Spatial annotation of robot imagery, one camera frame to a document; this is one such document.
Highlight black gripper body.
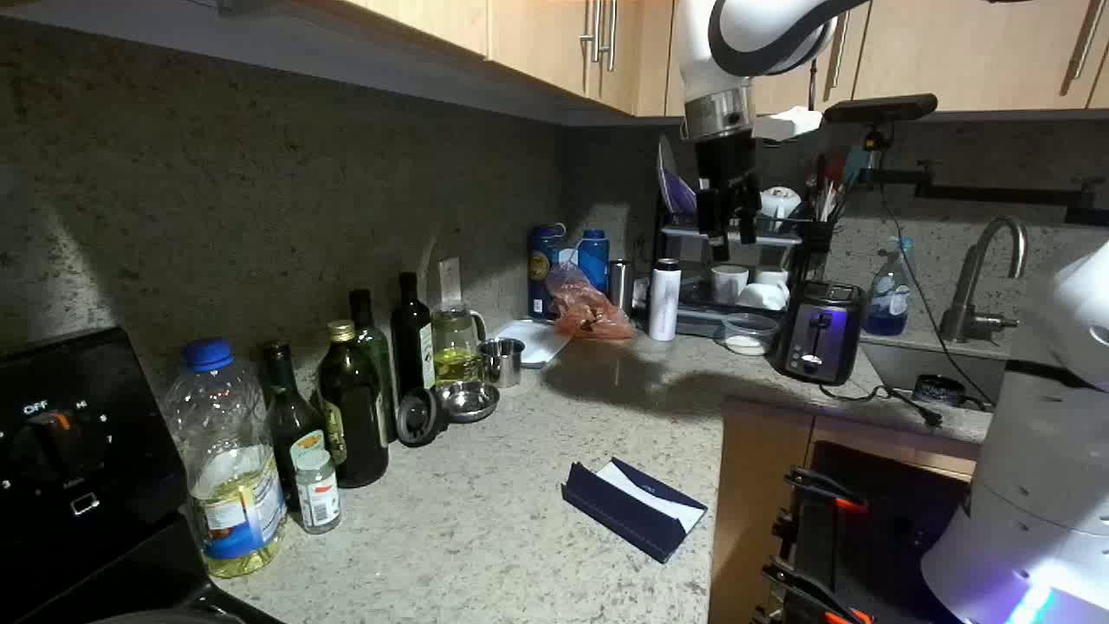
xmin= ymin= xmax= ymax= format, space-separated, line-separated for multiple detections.
xmin=695 ymin=130 xmax=758 ymax=247

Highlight blue glasses case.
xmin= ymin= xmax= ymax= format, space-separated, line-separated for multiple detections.
xmin=560 ymin=457 xmax=708 ymax=566

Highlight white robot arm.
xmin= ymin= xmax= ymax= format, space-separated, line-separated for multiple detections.
xmin=675 ymin=0 xmax=1109 ymax=624

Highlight dish drying rack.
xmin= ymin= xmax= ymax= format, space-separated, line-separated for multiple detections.
xmin=653 ymin=135 xmax=839 ymax=343

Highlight white thermos bottle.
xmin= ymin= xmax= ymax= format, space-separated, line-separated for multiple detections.
xmin=647 ymin=255 xmax=682 ymax=343

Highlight upper wooden cabinets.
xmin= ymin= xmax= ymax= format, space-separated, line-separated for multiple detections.
xmin=337 ymin=0 xmax=1104 ymax=117

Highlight black toaster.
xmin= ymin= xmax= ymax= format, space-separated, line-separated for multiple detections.
xmin=770 ymin=282 xmax=863 ymax=386

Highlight orange plastic bag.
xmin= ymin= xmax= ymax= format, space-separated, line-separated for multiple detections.
xmin=548 ymin=267 xmax=639 ymax=338

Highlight blue dish soap bottle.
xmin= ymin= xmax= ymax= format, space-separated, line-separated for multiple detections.
xmin=863 ymin=236 xmax=911 ymax=335

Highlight kitchen faucet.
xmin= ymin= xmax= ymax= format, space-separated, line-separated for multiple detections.
xmin=935 ymin=212 xmax=1033 ymax=346

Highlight steel cup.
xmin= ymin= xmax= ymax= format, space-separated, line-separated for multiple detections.
xmin=479 ymin=338 xmax=522 ymax=388

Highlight glass oil cruet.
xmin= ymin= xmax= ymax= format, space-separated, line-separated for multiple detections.
xmin=433 ymin=255 xmax=485 ymax=386

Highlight small steel bowl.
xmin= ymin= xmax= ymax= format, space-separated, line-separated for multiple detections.
xmin=437 ymin=382 xmax=500 ymax=423

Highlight black wine bottle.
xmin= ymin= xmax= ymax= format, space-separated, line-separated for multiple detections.
xmin=392 ymin=274 xmax=433 ymax=396

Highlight lower wooden cabinet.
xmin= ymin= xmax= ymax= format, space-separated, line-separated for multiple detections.
xmin=708 ymin=398 xmax=978 ymax=624

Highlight black measuring scoop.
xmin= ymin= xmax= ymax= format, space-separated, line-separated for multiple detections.
xmin=394 ymin=388 xmax=442 ymax=448

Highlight green glass bottle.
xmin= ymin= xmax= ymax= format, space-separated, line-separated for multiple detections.
xmin=350 ymin=286 xmax=394 ymax=442

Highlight dark olive oil bottle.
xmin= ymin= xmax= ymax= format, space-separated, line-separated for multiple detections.
xmin=319 ymin=320 xmax=387 ymax=487

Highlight dark glass bottle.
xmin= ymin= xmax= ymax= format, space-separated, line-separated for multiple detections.
xmin=262 ymin=338 xmax=328 ymax=522

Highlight small white-label jar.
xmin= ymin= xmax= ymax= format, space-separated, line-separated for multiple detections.
xmin=292 ymin=448 xmax=341 ymax=534

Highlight large plastic oil bottle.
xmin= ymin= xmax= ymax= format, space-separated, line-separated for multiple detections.
xmin=164 ymin=338 xmax=286 ymax=579

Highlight black stove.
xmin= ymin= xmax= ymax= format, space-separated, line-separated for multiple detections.
xmin=0 ymin=330 xmax=282 ymax=624

